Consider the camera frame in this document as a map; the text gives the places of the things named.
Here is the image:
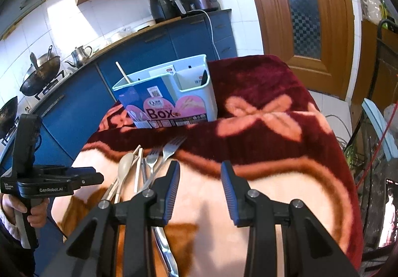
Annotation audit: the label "dark round cooker pot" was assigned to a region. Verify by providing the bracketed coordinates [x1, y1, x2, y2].
[194, 0, 220, 12]

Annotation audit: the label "black air fryer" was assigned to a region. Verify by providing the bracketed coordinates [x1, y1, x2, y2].
[150, 0, 187, 23]

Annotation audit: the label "light blue utensil box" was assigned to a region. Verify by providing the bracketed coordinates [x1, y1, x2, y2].
[112, 54, 218, 129]

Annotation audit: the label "white power cable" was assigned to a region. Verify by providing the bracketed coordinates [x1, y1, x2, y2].
[187, 9, 221, 61]

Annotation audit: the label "light blue chair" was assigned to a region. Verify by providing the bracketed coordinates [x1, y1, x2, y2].
[362, 98, 398, 161]

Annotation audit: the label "steel kettle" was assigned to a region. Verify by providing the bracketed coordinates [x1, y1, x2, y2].
[65, 46, 93, 68]

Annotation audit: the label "left hand white cuff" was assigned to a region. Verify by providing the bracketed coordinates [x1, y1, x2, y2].
[0, 193, 51, 242]

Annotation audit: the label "red floral blanket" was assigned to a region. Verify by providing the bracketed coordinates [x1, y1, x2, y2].
[51, 55, 364, 276]

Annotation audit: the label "blue base cabinets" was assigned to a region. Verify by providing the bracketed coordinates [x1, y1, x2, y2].
[36, 11, 247, 276]

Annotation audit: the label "steel fork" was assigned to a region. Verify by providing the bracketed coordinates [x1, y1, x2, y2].
[141, 147, 180, 277]
[139, 136, 187, 192]

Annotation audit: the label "cream chopstick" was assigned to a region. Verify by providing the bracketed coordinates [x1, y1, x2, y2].
[134, 148, 144, 194]
[115, 61, 132, 84]

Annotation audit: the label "cream plastic spoon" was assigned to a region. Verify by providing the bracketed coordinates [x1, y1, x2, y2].
[114, 152, 134, 204]

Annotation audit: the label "gas stove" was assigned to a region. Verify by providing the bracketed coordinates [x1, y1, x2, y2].
[1, 67, 72, 150]

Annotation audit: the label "cream chopstick on blanket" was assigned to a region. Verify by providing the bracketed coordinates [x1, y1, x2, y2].
[134, 148, 144, 194]

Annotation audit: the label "wooden door with glass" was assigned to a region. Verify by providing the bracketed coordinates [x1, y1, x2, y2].
[254, 0, 354, 99]

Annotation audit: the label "black wok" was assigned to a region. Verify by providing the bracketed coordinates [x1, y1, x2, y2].
[20, 45, 61, 96]

